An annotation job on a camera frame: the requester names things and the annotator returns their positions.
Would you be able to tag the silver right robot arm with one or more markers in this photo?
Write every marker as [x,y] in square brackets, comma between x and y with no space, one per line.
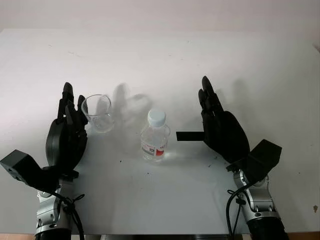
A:
[262,207]

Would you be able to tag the clear glass cup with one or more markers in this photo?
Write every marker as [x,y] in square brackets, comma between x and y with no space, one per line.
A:
[98,117]

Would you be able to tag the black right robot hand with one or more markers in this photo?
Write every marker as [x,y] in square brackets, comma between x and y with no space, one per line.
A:
[225,135]

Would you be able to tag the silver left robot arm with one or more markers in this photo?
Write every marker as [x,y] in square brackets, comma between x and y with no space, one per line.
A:
[53,212]

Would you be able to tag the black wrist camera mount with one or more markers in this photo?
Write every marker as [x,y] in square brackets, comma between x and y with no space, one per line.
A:
[23,167]
[262,157]

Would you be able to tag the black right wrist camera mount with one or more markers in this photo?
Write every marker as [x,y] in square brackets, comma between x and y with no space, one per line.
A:
[262,157]

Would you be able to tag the clear plastic water bottle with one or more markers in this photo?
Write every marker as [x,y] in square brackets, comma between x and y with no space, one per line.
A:
[155,140]

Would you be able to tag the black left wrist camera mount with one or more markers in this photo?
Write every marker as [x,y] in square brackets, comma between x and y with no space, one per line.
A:
[23,167]

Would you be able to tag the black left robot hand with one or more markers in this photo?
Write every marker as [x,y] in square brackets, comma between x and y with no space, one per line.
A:
[65,142]

